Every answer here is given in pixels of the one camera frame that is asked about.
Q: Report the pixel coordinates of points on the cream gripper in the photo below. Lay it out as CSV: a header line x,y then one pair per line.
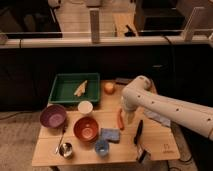
x,y
129,117

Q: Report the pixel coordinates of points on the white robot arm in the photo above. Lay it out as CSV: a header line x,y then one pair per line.
x,y
195,117

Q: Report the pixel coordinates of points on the small white bowl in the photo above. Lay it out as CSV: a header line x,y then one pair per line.
x,y
85,107

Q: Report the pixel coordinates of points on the red-brown bowl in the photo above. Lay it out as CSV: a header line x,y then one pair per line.
x,y
86,129

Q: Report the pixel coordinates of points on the purple bowl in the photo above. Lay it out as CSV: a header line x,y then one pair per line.
x,y
53,116

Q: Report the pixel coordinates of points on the grey cloth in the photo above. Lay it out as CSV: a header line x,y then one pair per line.
x,y
158,118

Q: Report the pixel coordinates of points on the blue sponge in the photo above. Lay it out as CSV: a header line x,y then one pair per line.
x,y
111,135

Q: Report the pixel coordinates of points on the dark grey sponge block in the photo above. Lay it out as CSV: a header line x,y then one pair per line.
x,y
123,81

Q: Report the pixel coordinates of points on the small blue cup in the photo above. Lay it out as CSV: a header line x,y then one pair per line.
x,y
102,147

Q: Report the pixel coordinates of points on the yellow banana piece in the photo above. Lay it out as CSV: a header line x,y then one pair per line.
x,y
81,89

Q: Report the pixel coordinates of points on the green plastic tray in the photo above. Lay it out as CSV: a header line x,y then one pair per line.
x,y
65,85

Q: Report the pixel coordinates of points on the small metal cup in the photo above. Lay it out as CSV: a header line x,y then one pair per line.
x,y
66,150

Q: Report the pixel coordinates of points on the metal spoon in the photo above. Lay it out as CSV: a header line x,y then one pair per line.
x,y
60,140

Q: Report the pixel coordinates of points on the black object on shelf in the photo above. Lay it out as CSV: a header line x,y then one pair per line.
x,y
129,32

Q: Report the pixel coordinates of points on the white horizontal rail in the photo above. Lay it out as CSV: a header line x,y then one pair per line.
x,y
104,41

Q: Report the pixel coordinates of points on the white right post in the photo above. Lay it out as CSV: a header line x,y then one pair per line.
x,y
193,21

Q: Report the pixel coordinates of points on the white post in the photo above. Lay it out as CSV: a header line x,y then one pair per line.
x,y
193,21
94,22

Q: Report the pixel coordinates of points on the white centre post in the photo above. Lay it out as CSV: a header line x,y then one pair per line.
x,y
94,22

